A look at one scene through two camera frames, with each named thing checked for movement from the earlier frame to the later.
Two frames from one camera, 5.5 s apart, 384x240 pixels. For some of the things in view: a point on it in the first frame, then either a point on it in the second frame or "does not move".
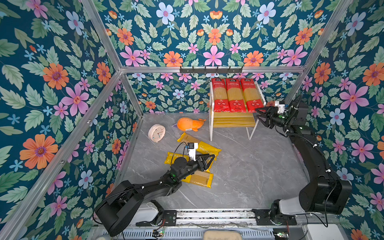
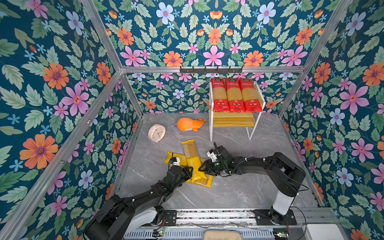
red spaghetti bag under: x=236 y=100 does not move
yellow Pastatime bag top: x=203 y=148 -> x=193 y=161
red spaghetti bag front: x=220 y=93 does not move
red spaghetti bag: x=254 y=101 does not move
